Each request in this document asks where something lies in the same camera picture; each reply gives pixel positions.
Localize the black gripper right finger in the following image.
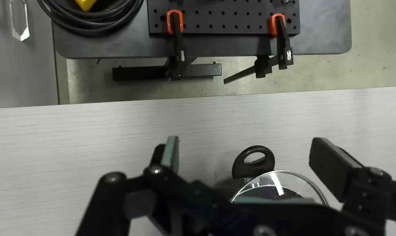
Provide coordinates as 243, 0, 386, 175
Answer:
308, 136, 396, 236

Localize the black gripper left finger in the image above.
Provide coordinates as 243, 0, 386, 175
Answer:
75, 135, 217, 236

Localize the glass pot lid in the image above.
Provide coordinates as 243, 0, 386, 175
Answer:
230, 169, 331, 207

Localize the orange black bar clamp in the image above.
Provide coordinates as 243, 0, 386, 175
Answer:
112, 9, 223, 82
223, 12, 295, 85

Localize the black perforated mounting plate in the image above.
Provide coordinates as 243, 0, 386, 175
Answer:
146, 0, 302, 36

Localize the yellow block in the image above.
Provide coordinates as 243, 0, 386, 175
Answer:
74, 0, 101, 12

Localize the clear plastic piece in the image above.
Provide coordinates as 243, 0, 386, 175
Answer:
7, 0, 33, 43

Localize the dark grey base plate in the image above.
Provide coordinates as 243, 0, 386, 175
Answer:
51, 0, 353, 60

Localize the black coiled cable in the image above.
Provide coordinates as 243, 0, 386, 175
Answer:
36, 0, 146, 36

